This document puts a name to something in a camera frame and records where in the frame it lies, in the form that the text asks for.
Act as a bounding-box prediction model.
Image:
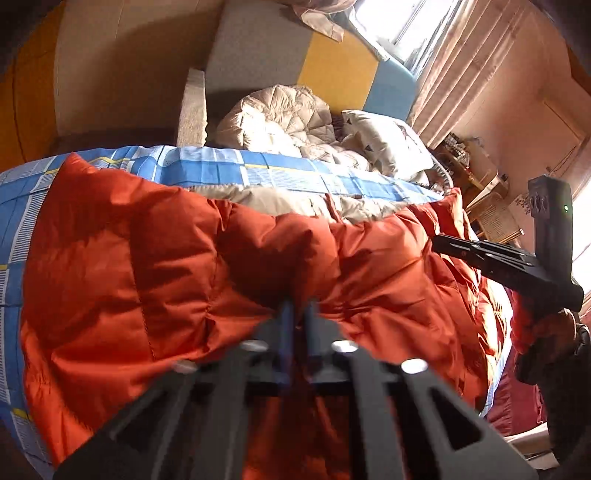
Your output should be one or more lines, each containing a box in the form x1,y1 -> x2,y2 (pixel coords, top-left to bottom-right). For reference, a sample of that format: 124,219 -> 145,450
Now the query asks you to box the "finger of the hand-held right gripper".
433,234 -> 552,289

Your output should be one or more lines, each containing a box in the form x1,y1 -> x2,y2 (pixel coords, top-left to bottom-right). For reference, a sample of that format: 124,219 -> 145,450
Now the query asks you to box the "long pink patterned curtain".
406,0 -> 541,151

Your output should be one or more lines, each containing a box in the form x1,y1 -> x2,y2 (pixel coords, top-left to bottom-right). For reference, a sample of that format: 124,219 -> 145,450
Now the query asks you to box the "window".
346,0 -> 467,61

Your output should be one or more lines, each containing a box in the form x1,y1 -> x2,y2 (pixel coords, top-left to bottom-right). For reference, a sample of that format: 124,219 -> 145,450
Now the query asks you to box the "person's right hand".
512,307 -> 591,384

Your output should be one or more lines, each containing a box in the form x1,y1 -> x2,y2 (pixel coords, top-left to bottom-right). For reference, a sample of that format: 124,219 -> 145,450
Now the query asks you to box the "white patterned pillow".
341,109 -> 437,185

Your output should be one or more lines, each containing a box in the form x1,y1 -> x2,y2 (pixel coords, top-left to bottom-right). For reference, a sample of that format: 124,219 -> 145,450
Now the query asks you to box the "beige quilted comforter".
215,84 -> 375,172

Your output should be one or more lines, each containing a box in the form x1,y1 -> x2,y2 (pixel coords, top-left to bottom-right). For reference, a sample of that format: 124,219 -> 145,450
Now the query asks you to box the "short pink patterned curtain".
288,0 -> 358,41

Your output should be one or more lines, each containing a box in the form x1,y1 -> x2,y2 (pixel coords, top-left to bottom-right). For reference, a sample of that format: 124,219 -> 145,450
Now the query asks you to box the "cluttered wooden desk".
434,131 -> 511,209

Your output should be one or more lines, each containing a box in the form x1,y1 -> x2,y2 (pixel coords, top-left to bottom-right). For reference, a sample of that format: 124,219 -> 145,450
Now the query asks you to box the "grey yellow blue headboard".
204,0 -> 419,123

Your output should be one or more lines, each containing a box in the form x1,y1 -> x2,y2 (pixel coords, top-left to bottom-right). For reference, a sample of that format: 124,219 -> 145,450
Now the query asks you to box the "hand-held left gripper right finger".
302,299 -> 539,480

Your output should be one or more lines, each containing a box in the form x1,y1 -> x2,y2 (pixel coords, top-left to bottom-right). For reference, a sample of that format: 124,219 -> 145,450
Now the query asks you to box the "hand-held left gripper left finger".
52,299 -> 297,480

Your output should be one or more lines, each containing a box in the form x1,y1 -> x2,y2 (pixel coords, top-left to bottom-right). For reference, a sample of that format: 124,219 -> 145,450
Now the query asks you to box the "orange puffer jacket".
19,152 -> 514,480

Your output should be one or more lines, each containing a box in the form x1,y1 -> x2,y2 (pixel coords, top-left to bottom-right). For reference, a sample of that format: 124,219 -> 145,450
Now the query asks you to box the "wooden wardrobe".
0,4 -> 63,172

